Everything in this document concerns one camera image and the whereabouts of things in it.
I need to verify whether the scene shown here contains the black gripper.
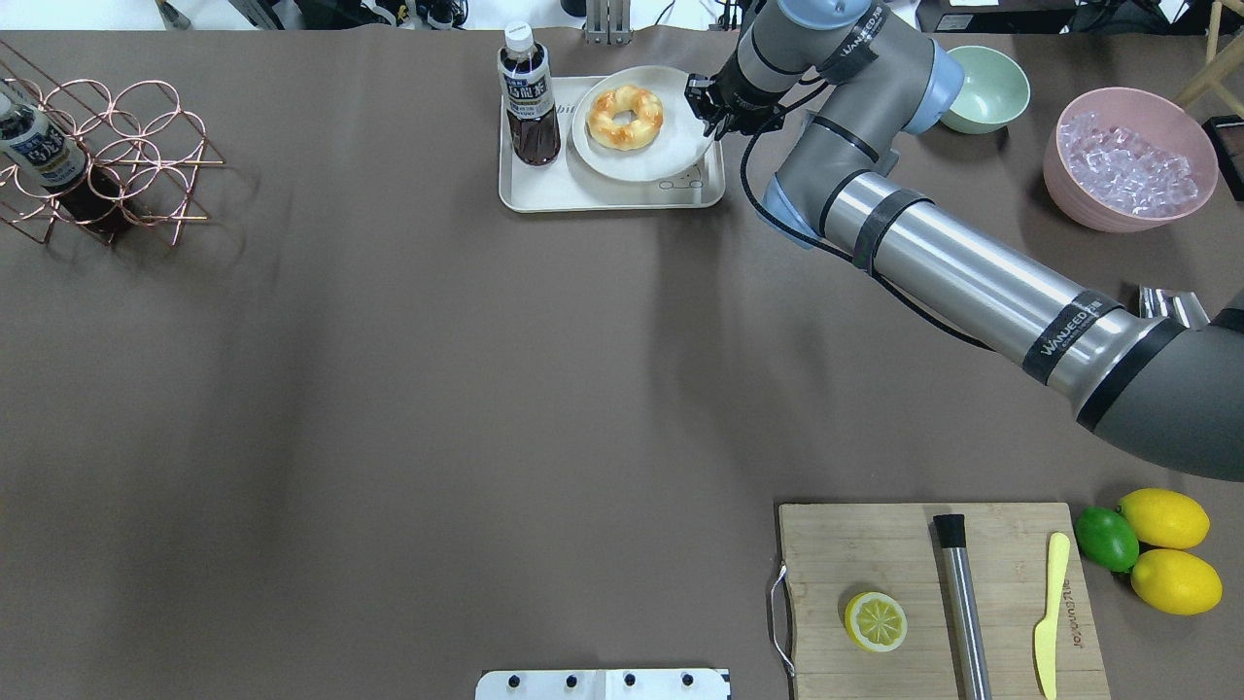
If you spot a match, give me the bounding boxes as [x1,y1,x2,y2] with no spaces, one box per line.
[684,75,785,140]

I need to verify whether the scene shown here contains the white round plate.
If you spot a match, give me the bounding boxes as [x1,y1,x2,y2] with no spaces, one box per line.
[570,65,712,183]

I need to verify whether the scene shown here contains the glazed ring donut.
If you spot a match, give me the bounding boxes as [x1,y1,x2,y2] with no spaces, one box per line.
[586,85,666,152]

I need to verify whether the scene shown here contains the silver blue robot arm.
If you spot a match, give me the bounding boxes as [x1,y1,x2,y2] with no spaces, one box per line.
[684,1,1243,481]

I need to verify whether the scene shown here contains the cream serving tray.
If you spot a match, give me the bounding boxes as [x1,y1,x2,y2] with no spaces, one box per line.
[498,76,726,213]

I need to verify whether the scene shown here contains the tea bottle on tray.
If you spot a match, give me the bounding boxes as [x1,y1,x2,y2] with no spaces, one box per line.
[498,19,564,165]

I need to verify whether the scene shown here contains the mint green bowl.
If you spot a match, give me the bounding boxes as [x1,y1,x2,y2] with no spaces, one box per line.
[940,46,1031,134]

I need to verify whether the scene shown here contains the pink bowl of ice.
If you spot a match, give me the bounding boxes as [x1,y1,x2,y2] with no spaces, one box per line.
[1042,86,1218,233]

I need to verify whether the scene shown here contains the bamboo cutting board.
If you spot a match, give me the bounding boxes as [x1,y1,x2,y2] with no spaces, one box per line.
[778,504,1072,699]

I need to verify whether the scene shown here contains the steel ice scoop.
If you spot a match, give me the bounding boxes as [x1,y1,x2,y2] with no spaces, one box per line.
[1137,285,1210,331]

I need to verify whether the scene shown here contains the wooden glass rack stand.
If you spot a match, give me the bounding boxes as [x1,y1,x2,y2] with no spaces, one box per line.
[1173,1,1243,117]

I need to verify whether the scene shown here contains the half lemon slice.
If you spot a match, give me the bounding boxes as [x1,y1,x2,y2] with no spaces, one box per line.
[843,592,908,654]

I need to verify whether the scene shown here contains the green lime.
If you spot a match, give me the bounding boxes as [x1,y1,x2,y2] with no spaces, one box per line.
[1072,507,1140,574]

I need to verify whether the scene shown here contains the yellow lemon near lime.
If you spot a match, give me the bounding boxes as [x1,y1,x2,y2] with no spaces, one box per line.
[1117,487,1210,550]

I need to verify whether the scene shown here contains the white mounting plate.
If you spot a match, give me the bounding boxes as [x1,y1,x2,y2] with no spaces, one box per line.
[474,666,733,699]

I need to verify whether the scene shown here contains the yellow plastic knife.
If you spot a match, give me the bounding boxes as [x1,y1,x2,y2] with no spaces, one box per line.
[1033,532,1070,699]

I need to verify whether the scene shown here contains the steel muddler rod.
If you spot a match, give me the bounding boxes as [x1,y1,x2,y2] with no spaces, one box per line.
[932,513,991,699]

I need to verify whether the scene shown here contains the yellow lemon outer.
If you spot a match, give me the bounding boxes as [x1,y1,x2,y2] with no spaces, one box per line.
[1130,548,1225,615]

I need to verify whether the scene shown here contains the tea bottle in rack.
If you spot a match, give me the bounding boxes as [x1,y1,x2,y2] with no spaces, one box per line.
[1,93,132,242]

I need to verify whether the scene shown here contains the aluminium frame post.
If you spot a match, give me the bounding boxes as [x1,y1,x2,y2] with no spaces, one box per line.
[583,0,634,46]

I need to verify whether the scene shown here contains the copper wire bottle rack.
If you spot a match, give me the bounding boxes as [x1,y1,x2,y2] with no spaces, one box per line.
[2,44,226,247]

